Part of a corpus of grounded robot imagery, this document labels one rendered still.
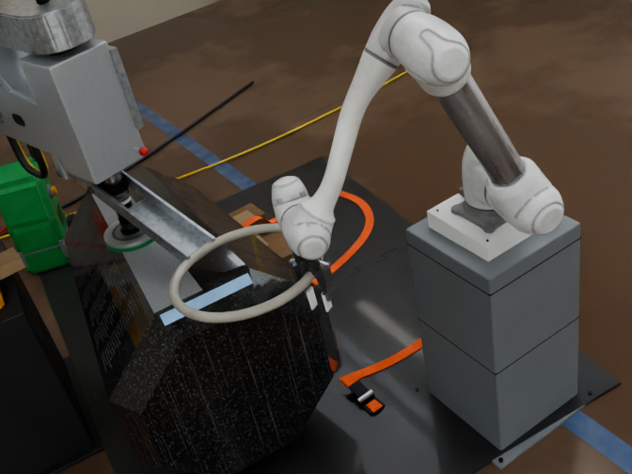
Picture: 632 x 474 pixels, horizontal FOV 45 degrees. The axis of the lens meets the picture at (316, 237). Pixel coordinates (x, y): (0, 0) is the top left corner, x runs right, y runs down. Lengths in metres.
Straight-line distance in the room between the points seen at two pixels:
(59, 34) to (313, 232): 1.01
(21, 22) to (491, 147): 1.40
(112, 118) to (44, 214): 1.81
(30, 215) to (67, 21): 2.06
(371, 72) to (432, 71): 0.24
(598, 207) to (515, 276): 1.69
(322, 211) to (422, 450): 1.25
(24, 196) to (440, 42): 2.96
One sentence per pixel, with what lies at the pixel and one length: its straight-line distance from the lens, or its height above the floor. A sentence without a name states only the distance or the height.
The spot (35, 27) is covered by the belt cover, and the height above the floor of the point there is 1.66.
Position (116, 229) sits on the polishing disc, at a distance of 2.90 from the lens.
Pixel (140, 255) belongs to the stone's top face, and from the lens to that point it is 2.75.
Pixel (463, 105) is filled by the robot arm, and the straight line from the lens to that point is 1.95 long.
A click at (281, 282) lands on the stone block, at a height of 0.72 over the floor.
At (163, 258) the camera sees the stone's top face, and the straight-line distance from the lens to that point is 2.69.
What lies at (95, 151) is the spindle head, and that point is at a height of 1.24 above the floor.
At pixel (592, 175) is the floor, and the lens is 4.30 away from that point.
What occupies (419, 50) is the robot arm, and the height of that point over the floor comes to 1.59.
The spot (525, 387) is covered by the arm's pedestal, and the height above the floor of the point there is 0.25.
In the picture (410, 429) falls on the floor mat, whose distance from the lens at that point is 2.98.
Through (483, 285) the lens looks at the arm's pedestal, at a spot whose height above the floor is 0.77.
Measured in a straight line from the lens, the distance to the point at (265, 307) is 2.15.
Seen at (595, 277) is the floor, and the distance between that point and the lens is 3.61.
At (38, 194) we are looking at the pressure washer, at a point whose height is 0.45.
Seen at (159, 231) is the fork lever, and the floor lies 0.94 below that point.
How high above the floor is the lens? 2.28
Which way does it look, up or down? 34 degrees down
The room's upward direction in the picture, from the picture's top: 13 degrees counter-clockwise
